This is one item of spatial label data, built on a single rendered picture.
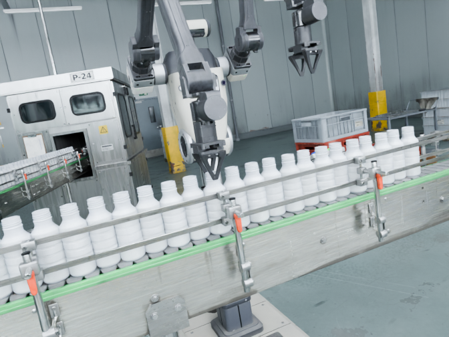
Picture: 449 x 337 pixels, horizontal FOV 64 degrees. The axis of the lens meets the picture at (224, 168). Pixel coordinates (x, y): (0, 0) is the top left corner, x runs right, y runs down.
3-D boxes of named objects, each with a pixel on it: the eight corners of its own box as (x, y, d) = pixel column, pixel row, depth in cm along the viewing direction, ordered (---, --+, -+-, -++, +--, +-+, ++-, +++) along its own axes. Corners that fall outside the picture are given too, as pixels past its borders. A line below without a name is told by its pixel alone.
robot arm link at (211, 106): (210, 73, 94) (178, 77, 91) (228, 65, 84) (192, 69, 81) (218, 118, 96) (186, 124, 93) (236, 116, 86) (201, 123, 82)
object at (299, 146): (327, 167, 322) (324, 142, 318) (296, 164, 357) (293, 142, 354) (372, 153, 350) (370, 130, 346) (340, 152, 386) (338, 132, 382)
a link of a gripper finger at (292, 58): (306, 75, 129) (303, 49, 127) (319, 73, 122) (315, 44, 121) (290, 77, 126) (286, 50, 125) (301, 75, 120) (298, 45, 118)
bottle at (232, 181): (251, 220, 103) (243, 164, 100) (249, 228, 97) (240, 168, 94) (230, 222, 104) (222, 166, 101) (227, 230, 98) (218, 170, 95)
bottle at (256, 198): (262, 214, 106) (254, 160, 103) (274, 219, 101) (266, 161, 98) (244, 220, 104) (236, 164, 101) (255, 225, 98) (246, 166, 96)
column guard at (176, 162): (172, 174, 852) (163, 128, 834) (168, 172, 889) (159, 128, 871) (187, 170, 867) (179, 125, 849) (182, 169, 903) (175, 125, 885)
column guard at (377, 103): (380, 131, 1010) (376, 91, 992) (369, 131, 1047) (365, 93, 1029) (390, 128, 1025) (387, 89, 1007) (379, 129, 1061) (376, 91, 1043)
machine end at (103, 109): (79, 213, 599) (50, 91, 566) (157, 200, 606) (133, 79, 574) (38, 249, 442) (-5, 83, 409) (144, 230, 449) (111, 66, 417)
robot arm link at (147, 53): (147, 52, 145) (134, 53, 143) (150, 33, 136) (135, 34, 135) (154, 70, 142) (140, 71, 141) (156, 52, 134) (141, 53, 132)
